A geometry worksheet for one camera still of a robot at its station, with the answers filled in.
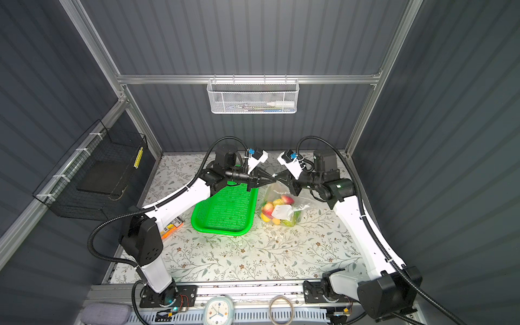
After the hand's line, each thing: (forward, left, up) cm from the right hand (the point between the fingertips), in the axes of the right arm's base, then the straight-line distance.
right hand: (282, 176), depth 72 cm
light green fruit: (-8, -3, -22) cm, 23 cm away
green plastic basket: (+3, +24, -29) cm, 38 cm away
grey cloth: (-39, +62, -25) cm, 77 cm away
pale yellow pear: (+1, +1, -19) cm, 19 cm away
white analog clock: (-37, +23, -27) cm, 51 cm away
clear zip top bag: (-4, 0, -15) cm, 15 cm away
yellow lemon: (-5, +2, -25) cm, 26 cm away
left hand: (0, +2, -1) cm, 3 cm away
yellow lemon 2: (-4, +7, -25) cm, 26 cm away
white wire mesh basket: (+71, +14, -9) cm, 73 cm away
